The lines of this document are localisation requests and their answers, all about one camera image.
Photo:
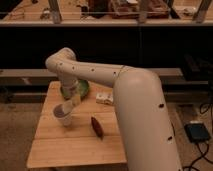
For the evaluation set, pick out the black power adapter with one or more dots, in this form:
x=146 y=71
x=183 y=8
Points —
x=197 y=132

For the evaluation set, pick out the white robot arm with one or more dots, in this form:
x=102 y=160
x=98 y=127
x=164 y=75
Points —
x=140 y=108

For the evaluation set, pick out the brown elongated object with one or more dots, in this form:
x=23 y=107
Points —
x=97 y=127

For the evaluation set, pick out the ceramic cup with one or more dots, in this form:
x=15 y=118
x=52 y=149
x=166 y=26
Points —
x=62 y=113

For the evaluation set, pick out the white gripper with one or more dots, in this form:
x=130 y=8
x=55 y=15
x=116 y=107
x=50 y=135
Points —
x=74 y=96

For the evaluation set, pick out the background workbench shelf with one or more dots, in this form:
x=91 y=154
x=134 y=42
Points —
x=106 y=12

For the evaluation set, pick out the wooden table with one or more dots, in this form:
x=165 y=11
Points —
x=77 y=145

